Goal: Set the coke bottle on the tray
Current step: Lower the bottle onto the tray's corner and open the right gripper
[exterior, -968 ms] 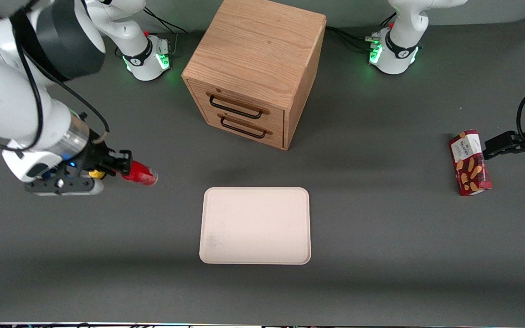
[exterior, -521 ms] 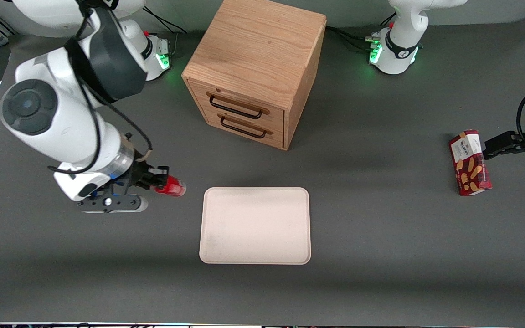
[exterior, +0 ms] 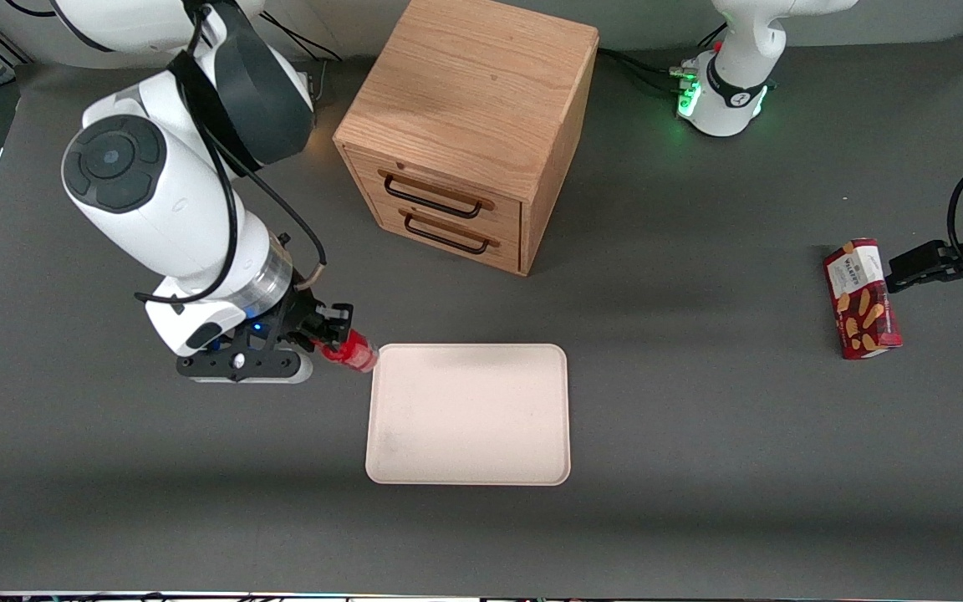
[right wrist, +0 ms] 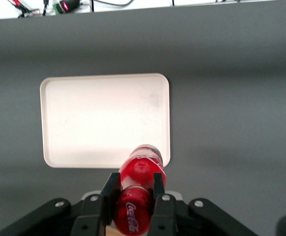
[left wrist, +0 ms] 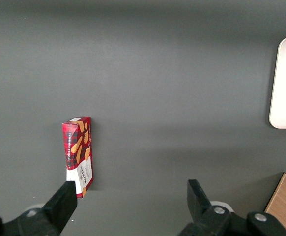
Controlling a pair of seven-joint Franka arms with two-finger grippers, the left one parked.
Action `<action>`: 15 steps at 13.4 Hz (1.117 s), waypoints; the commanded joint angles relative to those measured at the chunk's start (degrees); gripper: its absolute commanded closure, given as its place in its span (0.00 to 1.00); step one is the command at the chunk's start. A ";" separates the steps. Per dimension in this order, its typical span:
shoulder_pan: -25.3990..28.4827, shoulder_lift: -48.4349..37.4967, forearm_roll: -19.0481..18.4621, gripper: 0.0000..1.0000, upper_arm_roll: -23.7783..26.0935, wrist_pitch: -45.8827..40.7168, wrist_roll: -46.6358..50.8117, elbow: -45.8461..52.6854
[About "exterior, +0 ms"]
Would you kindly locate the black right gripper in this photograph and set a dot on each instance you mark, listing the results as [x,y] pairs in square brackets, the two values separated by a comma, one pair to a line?
[298,318]

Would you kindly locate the wooden drawer cabinet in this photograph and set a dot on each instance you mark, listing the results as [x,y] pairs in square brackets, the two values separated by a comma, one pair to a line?
[465,92]

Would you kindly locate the beige plastic tray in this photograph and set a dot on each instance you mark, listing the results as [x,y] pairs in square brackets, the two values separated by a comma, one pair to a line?
[469,414]

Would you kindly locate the red coke bottle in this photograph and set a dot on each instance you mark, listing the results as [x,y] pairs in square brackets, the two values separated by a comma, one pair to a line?
[356,353]

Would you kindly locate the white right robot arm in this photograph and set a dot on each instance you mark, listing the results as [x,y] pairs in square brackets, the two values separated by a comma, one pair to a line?
[164,217]

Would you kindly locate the red shortbread cookie box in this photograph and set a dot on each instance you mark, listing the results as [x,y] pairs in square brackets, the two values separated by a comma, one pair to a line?
[864,301]

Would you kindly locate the grey table cover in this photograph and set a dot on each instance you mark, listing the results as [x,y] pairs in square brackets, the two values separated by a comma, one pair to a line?
[699,460]

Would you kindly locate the wooden drawer front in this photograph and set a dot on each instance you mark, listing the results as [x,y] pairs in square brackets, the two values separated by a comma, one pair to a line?
[511,257]
[508,219]

